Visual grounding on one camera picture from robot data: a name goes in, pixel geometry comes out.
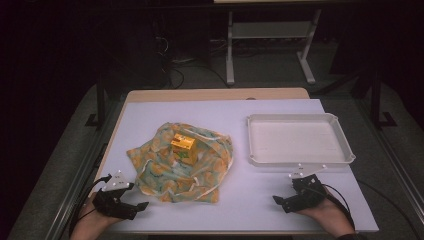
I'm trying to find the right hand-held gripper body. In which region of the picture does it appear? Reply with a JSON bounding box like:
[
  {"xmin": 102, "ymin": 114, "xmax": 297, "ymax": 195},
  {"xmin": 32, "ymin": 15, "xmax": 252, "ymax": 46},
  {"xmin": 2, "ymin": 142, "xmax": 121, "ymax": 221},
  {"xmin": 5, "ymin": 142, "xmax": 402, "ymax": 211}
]
[{"xmin": 287, "ymin": 163, "xmax": 328, "ymax": 211}]

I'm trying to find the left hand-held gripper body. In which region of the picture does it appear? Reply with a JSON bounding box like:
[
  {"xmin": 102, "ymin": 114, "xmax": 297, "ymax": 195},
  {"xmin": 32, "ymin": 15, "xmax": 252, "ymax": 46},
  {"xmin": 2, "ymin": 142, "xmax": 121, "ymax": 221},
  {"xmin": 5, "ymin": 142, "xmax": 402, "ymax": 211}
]
[{"xmin": 92, "ymin": 170, "xmax": 135, "ymax": 218}]

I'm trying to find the person's left hand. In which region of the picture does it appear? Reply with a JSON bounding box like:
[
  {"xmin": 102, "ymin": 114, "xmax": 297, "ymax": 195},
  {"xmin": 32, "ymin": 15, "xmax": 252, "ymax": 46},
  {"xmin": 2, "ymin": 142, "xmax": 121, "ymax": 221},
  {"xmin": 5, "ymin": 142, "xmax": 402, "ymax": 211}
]
[{"xmin": 69, "ymin": 193, "xmax": 125, "ymax": 240}]

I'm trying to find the person's right hand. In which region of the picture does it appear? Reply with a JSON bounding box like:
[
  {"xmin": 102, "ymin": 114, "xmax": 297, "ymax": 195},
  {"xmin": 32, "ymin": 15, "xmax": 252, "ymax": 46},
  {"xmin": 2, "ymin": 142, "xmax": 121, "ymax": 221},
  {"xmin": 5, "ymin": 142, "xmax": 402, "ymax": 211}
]
[{"xmin": 294, "ymin": 188, "xmax": 356, "ymax": 238}]

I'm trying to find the white plastic tray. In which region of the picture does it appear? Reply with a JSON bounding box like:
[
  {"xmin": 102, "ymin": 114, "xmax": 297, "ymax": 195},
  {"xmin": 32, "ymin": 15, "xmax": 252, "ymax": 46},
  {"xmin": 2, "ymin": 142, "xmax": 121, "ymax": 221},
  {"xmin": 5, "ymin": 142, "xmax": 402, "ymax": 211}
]
[{"xmin": 246, "ymin": 112, "xmax": 357, "ymax": 168}]

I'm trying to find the orange green patterned cloth bag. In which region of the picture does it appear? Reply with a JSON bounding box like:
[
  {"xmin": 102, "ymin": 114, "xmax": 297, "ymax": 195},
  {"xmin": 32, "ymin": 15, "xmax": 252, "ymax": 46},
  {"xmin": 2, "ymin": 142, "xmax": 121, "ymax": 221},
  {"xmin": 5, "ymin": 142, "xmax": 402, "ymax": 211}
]
[{"xmin": 125, "ymin": 121, "xmax": 234, "ymax": 204}]

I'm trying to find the orange drink carton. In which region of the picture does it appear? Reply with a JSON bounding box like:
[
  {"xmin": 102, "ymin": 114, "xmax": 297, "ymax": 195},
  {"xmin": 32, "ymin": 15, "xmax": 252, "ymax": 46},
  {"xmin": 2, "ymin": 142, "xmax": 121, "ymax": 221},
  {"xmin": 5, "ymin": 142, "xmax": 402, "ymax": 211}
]
[{"xmin": 170, "ymin": 132, "xmax": 198, "ymax": 166}]

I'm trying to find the white metal stand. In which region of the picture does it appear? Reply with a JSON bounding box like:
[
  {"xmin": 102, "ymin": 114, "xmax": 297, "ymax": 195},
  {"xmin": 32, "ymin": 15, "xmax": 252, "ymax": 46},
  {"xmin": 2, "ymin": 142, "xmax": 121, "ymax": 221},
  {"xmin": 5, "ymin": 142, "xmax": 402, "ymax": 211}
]
[{"xmin": 225, "ymin": 9, "xmax": 323, "ymax": 86}]

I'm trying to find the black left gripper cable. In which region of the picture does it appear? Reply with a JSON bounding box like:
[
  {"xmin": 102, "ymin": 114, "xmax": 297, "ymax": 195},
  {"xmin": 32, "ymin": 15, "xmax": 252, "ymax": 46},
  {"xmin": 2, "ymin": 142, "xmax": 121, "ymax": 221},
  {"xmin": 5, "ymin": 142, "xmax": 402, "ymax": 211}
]
[{"xmin": 68, "ymin": 173, "xmax": 113, "ymax": 239}]

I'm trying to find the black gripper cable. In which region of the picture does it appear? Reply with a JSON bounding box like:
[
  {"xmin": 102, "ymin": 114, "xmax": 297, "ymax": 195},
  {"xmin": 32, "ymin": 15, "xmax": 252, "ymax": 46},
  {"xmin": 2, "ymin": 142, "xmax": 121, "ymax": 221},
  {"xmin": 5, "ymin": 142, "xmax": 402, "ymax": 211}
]
[
  {"xmin": 68, "ymin": 173, "xmax": 113, "ymax": 239},
  {"xmin": 313, "ymin": 183, "xmax": 356, "ymax": 231}
]

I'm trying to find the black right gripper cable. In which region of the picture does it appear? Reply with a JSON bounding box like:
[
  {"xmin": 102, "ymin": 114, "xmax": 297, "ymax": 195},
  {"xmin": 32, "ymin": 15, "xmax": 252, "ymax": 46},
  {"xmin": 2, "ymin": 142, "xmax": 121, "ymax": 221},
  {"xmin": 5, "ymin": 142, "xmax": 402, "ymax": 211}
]
[{"xmin": 313, "ymin": 183, "xmax": 356, "ymax": 231}]

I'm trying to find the black floor cable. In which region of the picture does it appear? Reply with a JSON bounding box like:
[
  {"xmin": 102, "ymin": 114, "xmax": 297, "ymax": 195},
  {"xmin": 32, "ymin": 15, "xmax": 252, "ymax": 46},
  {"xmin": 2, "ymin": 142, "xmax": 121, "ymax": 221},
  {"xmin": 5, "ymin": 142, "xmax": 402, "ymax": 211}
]
[{"xmin": 356, "ymin": 179, "xmax": 422, "ymax": 239}]

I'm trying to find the black metal post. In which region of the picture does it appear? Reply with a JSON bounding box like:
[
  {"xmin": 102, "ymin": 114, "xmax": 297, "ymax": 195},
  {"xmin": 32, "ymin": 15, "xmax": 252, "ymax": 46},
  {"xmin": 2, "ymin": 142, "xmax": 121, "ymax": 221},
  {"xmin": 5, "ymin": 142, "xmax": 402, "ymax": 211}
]
[
  {"xmin": 84, "ymin": 71, "xmax": 108, "ymax": 129},
  {"xmin": 368, "ymin": 71, "xmax": 398, "ymax": 129}
]

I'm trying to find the black floor cables bundle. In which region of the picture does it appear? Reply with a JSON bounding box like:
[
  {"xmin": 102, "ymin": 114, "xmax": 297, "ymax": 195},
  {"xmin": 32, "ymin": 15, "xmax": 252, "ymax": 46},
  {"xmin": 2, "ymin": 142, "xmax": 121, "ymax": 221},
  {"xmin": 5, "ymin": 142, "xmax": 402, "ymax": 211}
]
[{"xmin": 154, "ymin": 34, "xmax": 231, "ymax": 89}]

